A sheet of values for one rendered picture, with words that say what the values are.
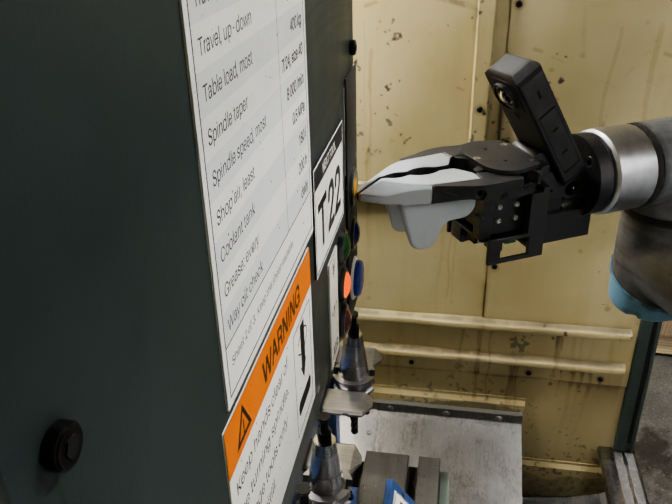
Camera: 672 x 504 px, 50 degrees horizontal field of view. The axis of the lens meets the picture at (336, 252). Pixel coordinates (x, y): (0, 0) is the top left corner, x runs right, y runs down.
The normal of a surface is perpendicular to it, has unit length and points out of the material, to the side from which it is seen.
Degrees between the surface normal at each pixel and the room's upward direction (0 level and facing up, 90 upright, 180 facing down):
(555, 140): 89
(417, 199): 90
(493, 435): 25
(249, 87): 90
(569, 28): 90
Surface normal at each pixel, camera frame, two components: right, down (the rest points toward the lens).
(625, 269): -0.93, 0.22
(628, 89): -0.18, 0.46
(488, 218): 0.34, 0.43
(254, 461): 0.99, 0.06
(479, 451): -0.08, -0.62
